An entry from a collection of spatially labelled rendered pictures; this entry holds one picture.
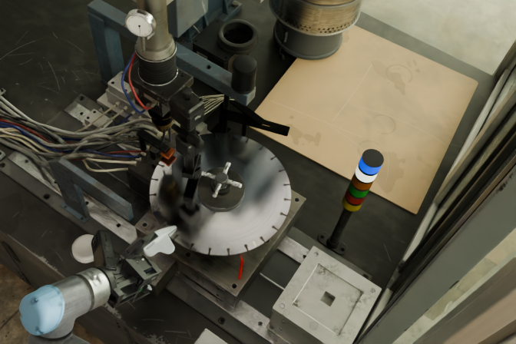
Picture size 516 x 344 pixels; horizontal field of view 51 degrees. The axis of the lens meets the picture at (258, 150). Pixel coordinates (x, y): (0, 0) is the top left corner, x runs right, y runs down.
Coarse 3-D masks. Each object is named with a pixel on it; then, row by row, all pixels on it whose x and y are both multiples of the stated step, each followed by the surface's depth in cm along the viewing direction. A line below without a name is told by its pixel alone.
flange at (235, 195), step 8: (216, 168) 128; (232, 176) 127; (200, 184) 125; (208, 184) 125; (200, 192) 124; (208, 192) 124; (224, 192) 123; (232, 192) 125; (240, 192) 125; (208, 200) 123; (216, 200) 123; (224, 200) 123; (232, 200) 124; (240, 200) 124; (216, 208) 123; (224, 208) 123
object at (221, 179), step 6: (228, 162) 125; (228, 168) 124; (204, 174) 123; (210, 174) 123; (222, 174) 122; (216, 180) 122; (222, 180) 121; (228, 180) 122; (216, 186) 124; (222, 186) 122; (240, 186) 122; (216, 192) 120
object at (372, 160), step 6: (366, 150) 110; (372, 150) 111; (378, 150) 111; (366, 156) 110; (372, 156) 110; (378, 156) 110; (360, 162) 111; (366, 162) 109; (372, 162) 109; (378, 162) 109; (360, 168) 111; (366, 168) 109; (372, 168) 109; (378, 168) 109; (372, 174) 111
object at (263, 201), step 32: (160, 160) 129; (224, 160) 131; (256, 160) 132; (160, 192) 124; (192, 192) 125; (256, 192) 127; (288, 192) 128; (160, 224) 120; (192, 224) 121; (224, 224) 121; (256, 224) 122
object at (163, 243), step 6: (168, 228) 118; (174, 228) 119; (162, 234) 116; (156, 240) 115; (162, 240) 116; (168, 240) 116; (150, 246) 115; (156, 246) 115; (162, 246) 115; (168, 246) 115; (144, 252) 114; (150, 252) 114; (156, 252) 114; (162, 252) 114; (168, 252) 114
